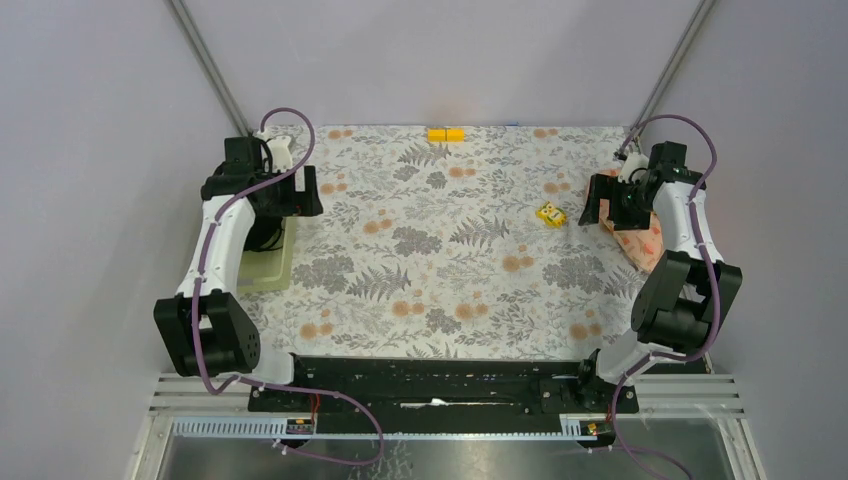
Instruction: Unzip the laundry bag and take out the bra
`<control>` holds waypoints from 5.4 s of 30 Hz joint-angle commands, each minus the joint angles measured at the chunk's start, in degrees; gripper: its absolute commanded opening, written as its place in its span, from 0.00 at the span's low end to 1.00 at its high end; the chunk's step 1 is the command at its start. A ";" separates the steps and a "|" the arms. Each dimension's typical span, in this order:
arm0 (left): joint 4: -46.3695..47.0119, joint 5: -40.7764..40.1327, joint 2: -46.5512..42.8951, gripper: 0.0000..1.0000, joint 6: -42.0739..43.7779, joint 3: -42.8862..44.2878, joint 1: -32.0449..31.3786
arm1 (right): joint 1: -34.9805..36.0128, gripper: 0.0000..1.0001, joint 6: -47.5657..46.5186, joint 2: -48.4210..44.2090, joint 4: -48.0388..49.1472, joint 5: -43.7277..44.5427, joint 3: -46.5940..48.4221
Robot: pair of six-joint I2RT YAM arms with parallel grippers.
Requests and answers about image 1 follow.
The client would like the floral tablecloth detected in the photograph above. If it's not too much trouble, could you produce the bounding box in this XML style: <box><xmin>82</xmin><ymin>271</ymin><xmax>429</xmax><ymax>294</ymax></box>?
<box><xmin>239</xmin><ymin>126</ymin><xmax>648</xmax><ymax>360</ymax></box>

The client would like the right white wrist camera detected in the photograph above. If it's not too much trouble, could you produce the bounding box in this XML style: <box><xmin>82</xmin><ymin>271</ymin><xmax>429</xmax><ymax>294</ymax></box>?
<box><xmin>618</xmin><ymin>153</ymin><xmax>649</xmax><ymax>184</ymax></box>

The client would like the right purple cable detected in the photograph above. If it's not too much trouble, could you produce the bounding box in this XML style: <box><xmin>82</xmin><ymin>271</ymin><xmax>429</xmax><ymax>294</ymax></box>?
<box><xmin>585</xmin><ymin>113</ymin><xmax>725</xmax><ymax>480</ymax></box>

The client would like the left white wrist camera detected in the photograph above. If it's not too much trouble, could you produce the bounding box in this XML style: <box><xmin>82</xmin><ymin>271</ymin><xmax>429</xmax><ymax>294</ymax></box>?
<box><xmin>254</xmin><ymin>132</ymin><xmax>293</xmax><ymax>173</ymax></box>

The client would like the yellow owl toy block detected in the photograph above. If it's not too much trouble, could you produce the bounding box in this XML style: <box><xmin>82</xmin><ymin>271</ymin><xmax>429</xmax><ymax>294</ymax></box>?
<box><xmin>536</xmin><ymin>202</ymin><xmax>567</xmax><ymax>228</ymax></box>

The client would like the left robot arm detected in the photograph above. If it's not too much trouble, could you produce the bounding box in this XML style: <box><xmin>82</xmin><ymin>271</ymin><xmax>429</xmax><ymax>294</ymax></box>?
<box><xmin>153</xmin><ymin>132</ymin><xmax>323</xmax><ymax>411</ymax></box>

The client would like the purple cable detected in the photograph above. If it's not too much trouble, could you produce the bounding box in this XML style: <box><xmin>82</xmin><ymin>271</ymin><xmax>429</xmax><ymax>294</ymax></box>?
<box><xmin>190</xmin><ymin>107</ymin><xmax>386</xmax><ymax>467</ymax></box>
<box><xmin>585</xmin><ymin>113</ymin><xmax>725</xmax><ymax>480</ymax></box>

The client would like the yellow block right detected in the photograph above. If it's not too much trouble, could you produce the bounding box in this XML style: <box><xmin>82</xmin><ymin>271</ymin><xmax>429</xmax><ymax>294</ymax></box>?
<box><xmin>445</xmin><ymin>128</ymin><xmax>465</xmax><ymax>142</ymax></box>

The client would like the yellow block left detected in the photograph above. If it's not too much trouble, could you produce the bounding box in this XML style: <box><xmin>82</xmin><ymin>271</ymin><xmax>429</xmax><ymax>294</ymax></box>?
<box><xmin>427</xmin><ymin>128</ymin><xmax>447</xmax><ymax>143</ymax></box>

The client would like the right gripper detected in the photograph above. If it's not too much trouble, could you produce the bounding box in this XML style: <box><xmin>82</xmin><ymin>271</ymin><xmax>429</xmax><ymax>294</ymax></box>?
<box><xmin>577</xmin><ymin>174</ymin><xmax>653</xmax><ymax>232</ymax></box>

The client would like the pale green plastic basket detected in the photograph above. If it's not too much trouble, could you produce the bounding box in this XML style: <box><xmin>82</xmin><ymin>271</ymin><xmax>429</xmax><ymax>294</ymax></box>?
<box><xmin>237</xmin><ymin>218</ymin><xmax>297</xmax><ymax>294</ymax></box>

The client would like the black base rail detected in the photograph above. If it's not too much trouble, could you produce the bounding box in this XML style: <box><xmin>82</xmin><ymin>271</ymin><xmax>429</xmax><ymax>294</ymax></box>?
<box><xmin>248</xmin><ymin>356</ymin><xmax>639</xmax><ymax>435</ymax></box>

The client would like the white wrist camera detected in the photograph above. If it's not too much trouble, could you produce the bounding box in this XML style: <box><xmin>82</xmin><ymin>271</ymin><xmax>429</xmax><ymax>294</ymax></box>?
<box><xmin>254</xmin><ymin>132</ymin><xmax>293</xmax><ymax>173</ymax></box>
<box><xmin>618</xmin><ymin>153</ymin><xmax>649</xmax><ymax>184</ymax></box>

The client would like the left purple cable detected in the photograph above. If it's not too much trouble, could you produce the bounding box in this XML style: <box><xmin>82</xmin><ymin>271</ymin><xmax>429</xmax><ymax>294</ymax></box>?
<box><xmin>190</xmin><ymin>107</ymin><xmax>386</xmax><ymax>467</ymax></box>

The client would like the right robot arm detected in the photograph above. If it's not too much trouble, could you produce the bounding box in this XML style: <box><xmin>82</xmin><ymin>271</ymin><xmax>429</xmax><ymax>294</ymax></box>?
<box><xmin>571</xmin><ymin>142</ymin><xmax>743</xmax><ymax>412</ymax></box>

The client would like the pink floral mesh laundry bag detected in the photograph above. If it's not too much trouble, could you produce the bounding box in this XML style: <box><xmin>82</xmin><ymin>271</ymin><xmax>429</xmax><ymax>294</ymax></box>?
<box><xmin>596</xmin><ymin>169</ymin><xmax>664</xmax><ymax>273</ymax></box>

